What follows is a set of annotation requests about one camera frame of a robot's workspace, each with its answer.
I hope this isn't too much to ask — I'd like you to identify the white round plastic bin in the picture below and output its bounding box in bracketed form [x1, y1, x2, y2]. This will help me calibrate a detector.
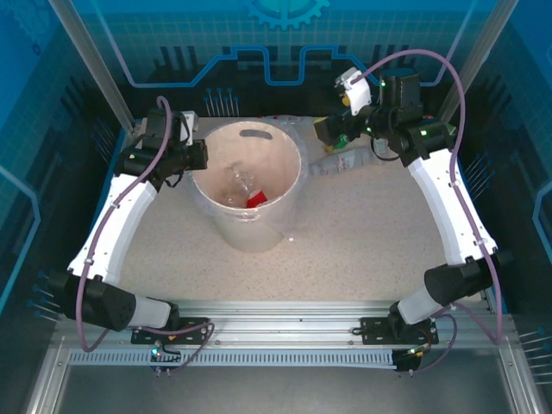
[191, 120, 303, 254]

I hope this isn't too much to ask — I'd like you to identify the black base electronics board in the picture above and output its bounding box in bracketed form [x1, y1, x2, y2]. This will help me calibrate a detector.
[394, 344, 432, 376]
[148, 342, 182, 376]

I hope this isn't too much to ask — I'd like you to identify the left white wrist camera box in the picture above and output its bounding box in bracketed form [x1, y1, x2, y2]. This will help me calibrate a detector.
[179, 110, 199, 147]

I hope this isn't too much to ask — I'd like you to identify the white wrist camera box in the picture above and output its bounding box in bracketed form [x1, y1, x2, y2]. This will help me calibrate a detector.
[179, 110, 199, 147]
[335, 66, 372, 116]

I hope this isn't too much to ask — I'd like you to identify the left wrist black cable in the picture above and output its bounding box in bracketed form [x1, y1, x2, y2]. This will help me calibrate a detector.
[166, 170, 191, 189]

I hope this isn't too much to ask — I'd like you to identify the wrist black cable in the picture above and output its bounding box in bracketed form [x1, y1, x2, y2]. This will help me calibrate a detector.
[166, 170, 191, 189]
[369, 136, 406, 163]

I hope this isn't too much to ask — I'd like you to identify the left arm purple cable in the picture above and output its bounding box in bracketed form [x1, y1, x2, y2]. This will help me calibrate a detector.
[75, 95, 216, 374]

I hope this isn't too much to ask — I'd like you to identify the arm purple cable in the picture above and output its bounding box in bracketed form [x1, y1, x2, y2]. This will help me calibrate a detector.
[353, 48, 505, 374]
[75, 95, 216, 374]

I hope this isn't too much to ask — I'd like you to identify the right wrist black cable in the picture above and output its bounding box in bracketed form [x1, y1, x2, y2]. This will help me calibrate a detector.
[369, 136, 406, 163]

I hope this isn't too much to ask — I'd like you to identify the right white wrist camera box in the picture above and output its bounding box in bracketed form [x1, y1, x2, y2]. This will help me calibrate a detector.
[335, 66, 372, 116]

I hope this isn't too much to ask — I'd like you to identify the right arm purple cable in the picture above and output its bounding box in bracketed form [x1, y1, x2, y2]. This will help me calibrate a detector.
[353, 48, 505, 374]

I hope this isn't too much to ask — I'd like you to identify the aluminium frame post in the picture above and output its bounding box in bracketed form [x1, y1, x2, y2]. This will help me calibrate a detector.
[437, 0, 521, 124]
[46, 0, 137, 133]

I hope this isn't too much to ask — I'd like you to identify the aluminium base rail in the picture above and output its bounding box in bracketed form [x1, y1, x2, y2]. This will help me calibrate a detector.
[50, 299, 517, 351]

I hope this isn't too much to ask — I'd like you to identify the white slotted cable duct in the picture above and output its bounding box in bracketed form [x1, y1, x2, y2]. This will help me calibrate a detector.
[67, 348, 400, 368]

